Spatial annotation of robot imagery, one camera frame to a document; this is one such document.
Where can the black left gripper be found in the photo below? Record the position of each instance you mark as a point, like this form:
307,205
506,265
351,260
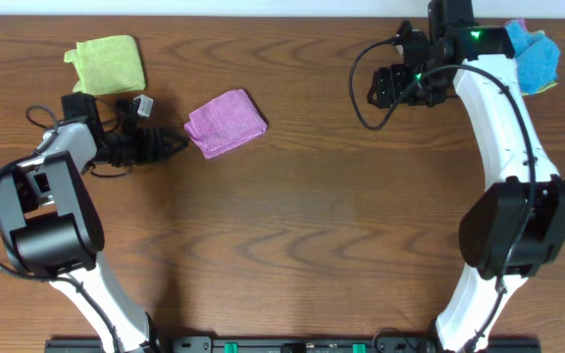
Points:
154,145

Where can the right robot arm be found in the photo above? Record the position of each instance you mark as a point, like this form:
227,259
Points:
518,224

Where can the pink cloth in pile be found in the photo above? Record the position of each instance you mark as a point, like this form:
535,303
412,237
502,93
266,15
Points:
516,23

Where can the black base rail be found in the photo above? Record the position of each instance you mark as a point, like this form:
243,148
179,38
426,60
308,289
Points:
206,344

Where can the purple microfiber cloth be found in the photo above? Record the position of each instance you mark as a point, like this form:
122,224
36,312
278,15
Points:
225,123

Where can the blue cloth on pile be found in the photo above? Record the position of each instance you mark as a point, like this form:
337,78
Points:
520,41

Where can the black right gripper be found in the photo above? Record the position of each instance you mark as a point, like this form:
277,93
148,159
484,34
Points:
393,84

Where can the green cloth under pile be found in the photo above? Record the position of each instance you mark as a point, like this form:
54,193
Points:
539,62

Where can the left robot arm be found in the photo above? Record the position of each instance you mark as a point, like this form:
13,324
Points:
50,230

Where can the folded green cloth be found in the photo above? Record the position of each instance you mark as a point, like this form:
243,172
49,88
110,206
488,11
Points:
107,65

